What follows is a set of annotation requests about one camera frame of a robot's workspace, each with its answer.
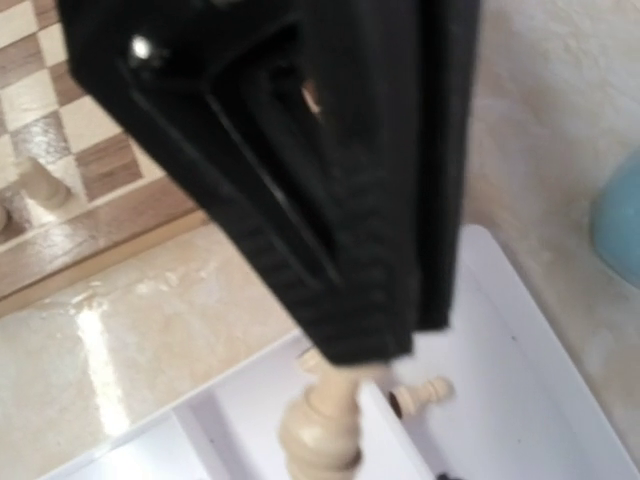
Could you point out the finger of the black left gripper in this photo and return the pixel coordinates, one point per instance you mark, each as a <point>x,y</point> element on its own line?
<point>247,151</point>
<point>395,109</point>

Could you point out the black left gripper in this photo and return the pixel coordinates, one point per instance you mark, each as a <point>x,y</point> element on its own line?
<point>200,75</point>

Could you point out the cream bishop chess piece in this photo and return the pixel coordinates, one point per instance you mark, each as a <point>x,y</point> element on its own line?
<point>320,430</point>

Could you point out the cream chess piece on board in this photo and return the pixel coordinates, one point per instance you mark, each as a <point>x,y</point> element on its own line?
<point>40,185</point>

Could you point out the wooden chessboard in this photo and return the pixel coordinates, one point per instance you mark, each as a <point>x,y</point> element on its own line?
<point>120,202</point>

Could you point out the light blue mug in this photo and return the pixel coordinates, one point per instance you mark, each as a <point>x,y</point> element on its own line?
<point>614,222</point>

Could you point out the small cream pawn in tray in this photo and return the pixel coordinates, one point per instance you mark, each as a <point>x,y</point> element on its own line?
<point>410,400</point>

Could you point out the white plastic divided tray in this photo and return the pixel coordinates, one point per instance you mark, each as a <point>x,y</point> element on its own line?
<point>520,408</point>

